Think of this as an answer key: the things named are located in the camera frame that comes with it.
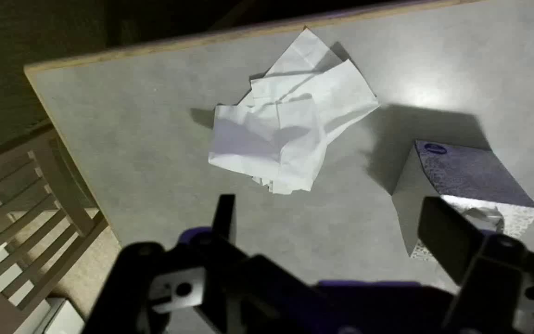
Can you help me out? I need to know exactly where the light wooden slat-back chair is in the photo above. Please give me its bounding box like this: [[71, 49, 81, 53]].
[[0, 123, 112, 334]]

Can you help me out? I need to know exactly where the white crumpled tissue paper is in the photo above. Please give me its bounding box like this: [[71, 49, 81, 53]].
[[207, 91, 331, 197], [249, 27, 383, 147]]

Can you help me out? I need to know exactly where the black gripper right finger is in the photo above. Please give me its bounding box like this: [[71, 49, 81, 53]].
[[416, 195, 487, 288]]

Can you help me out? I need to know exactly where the grey cube tissue box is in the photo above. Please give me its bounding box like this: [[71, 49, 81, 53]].
[[392, 140, 534, 258]]

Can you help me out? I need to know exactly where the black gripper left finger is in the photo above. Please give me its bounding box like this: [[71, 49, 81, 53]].
[[210, 194, 240, 249]]

